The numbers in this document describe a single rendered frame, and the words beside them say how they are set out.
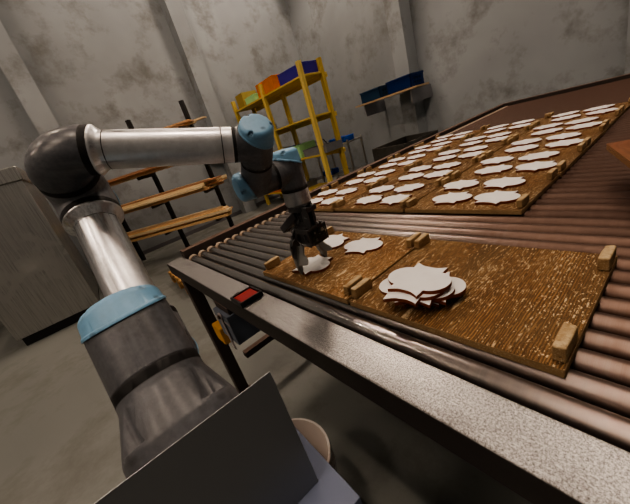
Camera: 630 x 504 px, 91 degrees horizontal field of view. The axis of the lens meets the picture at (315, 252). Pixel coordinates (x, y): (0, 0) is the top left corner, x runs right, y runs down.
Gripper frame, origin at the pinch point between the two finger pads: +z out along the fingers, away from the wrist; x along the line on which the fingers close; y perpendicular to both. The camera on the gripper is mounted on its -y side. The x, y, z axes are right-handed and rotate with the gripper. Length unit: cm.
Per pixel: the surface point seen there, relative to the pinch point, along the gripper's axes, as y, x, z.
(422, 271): 39.1, 0.6, -6.3
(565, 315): 63, 3, -2
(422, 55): -279, 538, -84
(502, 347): 58, -9, -2
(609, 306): 67, 11, 0
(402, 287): 38.8, -6.3, -6.3
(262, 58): -629, 442, -187
